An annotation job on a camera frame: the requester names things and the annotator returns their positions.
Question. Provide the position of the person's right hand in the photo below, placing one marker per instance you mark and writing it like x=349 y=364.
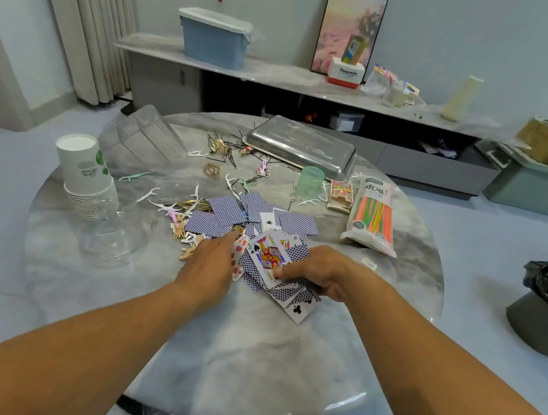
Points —
x=326 y=271

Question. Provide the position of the person's left hand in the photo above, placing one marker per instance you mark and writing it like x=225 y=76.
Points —
x=206 y=269

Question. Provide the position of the person's right fingers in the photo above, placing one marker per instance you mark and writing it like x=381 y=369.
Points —
x=288 y=270

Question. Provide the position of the person's left fingers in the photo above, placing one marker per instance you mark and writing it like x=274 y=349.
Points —
x=229 y=246

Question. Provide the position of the pile of blue-backed playing cards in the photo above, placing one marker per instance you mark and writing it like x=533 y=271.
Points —
x=259 y=243

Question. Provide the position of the person's left forearm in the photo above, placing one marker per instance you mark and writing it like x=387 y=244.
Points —
x=66 y=353

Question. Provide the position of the person's right forearm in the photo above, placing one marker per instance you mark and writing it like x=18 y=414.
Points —
x=446 y=385

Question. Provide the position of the cluster of wooden hand-shaped clips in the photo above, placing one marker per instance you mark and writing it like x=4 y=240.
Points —
x=185 y=236

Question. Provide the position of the scatter of white floss picks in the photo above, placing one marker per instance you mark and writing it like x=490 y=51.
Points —
x=174 y=205

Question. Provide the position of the gold hair clip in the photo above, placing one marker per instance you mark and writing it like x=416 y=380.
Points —
x=220 y=146
x=213 y=169

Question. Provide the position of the small white label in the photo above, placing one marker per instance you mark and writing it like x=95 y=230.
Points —
x=369 y=264

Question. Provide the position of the green translucent plastic cup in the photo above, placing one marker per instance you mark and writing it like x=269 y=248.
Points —
x=311 y=183

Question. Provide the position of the playing card box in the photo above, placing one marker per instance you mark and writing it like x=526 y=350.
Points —
x=341 y=195

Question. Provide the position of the pack of colourful straws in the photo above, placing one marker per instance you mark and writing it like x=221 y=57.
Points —
x=371 y=217

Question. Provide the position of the scatter of black hairpins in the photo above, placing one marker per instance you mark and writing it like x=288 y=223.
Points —
x=226 y=147

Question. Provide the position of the stainless steel tray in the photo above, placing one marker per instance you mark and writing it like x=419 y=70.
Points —
x=301 y=143

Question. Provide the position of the stack of clear plastic cups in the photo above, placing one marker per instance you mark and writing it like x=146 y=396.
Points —
x=145 y=137

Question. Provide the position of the small grey box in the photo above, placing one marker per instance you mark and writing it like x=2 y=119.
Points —
x=347 y=121

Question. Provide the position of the stack of white paper cups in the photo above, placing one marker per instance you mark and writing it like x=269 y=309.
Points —
x=84 y=166

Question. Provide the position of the grey marble-top sideboard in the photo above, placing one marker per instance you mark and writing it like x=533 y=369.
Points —
x=280 y=78

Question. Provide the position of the white and red carton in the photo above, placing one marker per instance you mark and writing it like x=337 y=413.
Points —
x=346 y=73

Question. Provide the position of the blue storage box white lid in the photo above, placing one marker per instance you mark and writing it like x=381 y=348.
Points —
x=213 y=40

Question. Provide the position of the clear plastic bag of items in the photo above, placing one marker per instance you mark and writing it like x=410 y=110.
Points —
x=381 y=83

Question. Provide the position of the small green yellow box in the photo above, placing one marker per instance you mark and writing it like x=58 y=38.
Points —
x=354 y=50

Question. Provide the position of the framed pink picture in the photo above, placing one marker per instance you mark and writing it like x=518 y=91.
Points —
x=341 y=24

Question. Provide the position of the grey trash bin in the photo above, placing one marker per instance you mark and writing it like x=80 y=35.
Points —
x=538 y=327

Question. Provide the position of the green storage bin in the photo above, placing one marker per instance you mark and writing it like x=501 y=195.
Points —
x=530 y=186

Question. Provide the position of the beige curtain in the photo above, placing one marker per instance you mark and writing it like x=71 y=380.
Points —
x=88 y=18

